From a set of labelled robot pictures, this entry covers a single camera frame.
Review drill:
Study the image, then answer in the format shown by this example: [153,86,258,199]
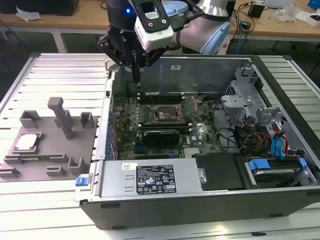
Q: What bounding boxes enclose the grey metal drive cage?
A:
[220,66,288,141]

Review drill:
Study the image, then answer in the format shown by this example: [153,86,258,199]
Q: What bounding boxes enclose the crumpled white paper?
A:
[15,5,43,21]

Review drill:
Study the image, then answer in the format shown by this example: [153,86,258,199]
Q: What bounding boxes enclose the metal socket cover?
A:
[175,95,205,119]

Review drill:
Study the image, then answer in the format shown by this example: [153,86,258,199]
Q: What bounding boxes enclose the silver square CPU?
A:
[13,133,43,154]

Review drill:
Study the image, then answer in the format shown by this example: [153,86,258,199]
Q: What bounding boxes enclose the white paper box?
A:
[294,9,320,27]

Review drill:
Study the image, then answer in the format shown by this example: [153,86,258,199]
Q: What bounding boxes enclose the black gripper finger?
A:
[96,35,138,83]
[136,46,166,83]

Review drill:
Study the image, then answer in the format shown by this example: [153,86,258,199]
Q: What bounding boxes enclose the black label sticker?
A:
[136,164,178,195]

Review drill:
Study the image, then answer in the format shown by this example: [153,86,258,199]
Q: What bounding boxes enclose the hard disk in blue carrier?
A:
[246,156,308,189]

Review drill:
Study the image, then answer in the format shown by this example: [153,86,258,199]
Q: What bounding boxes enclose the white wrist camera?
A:
[134,0,175,53]

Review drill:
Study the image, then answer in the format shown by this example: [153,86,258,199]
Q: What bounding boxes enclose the small silver heatsink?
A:
[184,147,201,158]

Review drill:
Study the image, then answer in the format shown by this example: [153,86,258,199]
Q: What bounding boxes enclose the green motherboard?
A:
[111,93,224,161]

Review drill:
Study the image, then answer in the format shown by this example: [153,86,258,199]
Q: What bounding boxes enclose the CPU socket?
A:
[152,103,185,124]

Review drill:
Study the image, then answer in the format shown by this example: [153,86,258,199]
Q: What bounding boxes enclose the blue hanging cable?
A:
[236,31,245,55]

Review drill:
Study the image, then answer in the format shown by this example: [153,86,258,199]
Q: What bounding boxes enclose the black camera cable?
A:
[172,4,231,32]

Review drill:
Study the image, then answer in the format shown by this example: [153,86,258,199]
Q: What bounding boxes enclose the large black box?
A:
[0,0,80,16]

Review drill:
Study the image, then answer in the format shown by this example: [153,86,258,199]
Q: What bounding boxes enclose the black open PC case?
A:
[74,53,320,231]

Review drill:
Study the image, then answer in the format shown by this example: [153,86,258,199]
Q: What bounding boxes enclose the black plastic shroud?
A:
[194,152,248,192]

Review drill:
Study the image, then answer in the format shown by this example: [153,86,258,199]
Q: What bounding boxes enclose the grey power supply unit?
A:
[98,159,202,199]

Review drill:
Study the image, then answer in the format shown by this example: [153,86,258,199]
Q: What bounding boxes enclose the clear plastic bags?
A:
[271,4,301,24]

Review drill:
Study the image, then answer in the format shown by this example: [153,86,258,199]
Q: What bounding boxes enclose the red yellow wire bundle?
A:
[234,122,273,154]

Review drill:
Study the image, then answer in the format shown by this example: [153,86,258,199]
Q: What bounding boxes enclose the black graphics card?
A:
[141,128,181,148]

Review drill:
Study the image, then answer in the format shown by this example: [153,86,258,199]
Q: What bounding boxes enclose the green RAM stick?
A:
[18,154,65,161]

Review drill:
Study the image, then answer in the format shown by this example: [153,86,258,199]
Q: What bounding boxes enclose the wooden workbench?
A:
[0,0,320,54]

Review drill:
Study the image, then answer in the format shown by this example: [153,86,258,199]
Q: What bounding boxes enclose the grey parts rack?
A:
[0,96,101,181]

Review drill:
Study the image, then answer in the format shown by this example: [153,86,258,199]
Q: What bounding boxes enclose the small black box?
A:
[247,2,266,19]

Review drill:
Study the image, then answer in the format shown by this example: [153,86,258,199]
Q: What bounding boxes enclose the blue case latch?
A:
[74,175,90,187]

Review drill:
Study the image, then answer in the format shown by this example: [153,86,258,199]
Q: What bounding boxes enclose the blue flat wire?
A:
[271,126,288,161]

